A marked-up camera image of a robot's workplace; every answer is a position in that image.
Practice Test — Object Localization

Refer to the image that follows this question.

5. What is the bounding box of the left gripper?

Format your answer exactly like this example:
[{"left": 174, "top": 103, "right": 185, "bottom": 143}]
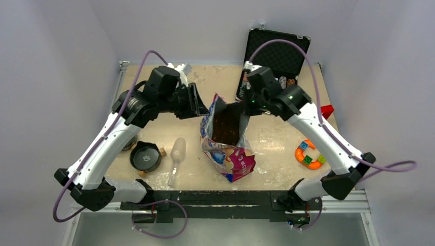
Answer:
[{"left": 158, "top": 82, "right": 210, "bottom": 119}]

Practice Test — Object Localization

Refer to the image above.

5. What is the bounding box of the pet food bag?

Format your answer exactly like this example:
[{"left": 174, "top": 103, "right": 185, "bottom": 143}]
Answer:
[{"left": 200, "top": 94, "right": 256, "bottom": 183}]

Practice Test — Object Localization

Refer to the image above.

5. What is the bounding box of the clear plastic scoop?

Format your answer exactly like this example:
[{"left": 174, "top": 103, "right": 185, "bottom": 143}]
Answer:
[{"left": 167, "top": 137, "right": 186, "bottom": 187}]

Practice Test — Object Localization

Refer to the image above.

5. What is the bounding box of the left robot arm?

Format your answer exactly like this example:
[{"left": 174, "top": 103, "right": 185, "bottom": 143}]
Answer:
[{"left": 54, "top": 64, "right": 209, "bottom": 211}]

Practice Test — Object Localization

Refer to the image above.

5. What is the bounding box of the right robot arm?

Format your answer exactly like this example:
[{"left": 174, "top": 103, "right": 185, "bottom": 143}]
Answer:
[{"left": 243, "top": 64, "right": 375, "bottom": 209}]

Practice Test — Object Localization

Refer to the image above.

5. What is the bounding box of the black pet bowl paw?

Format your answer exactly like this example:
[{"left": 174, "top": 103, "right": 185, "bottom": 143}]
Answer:
[{"left": 129, "top": 141, "right": 167, "bottom": 178}]

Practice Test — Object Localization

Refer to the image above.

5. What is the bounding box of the black pet bowl fish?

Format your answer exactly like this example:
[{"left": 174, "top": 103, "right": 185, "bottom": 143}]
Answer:
[{"left": 122, "top": 143, "right": 136, "bottom": 151}]

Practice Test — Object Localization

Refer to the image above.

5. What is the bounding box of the black poker chip case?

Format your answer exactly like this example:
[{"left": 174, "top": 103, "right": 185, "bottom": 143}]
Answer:
[{"left": 244, "top": 28, "right": 311, "bottom": 88}]

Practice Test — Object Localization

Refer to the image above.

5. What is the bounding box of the red toy block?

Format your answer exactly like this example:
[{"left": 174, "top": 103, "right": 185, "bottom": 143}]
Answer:
[{"left": 321, "top": 105, "right": 334, "bottom": 119}]

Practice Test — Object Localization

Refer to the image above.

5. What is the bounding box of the orange curved toy track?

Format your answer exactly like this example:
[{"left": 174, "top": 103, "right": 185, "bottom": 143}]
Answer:
[{"left": 294, "top": 139, "right": 327, "bottom": 170}]

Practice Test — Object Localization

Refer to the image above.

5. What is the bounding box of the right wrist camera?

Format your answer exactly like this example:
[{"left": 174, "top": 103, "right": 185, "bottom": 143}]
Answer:
[{"left": 244, "top": 61, "right": 262, "bottom": 73}]

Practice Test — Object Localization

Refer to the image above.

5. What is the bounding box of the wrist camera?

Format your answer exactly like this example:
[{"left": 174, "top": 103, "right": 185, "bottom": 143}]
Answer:
[
  {"left": 244, "top": 61, "right": 262, "bottom": 73},
  {"left": 167, "top": 63, "right": 192, "bottom": 87}
]

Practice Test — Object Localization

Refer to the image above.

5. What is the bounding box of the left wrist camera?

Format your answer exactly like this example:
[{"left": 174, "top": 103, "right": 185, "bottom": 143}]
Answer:
[{"left": 167, "top": 63, "right": 192, "bottom": 87}]

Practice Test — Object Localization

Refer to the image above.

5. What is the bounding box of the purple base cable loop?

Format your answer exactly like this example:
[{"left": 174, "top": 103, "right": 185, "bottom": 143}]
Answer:
[{"left": 131, "top": 199, "right": 188, "bottom": 239}]

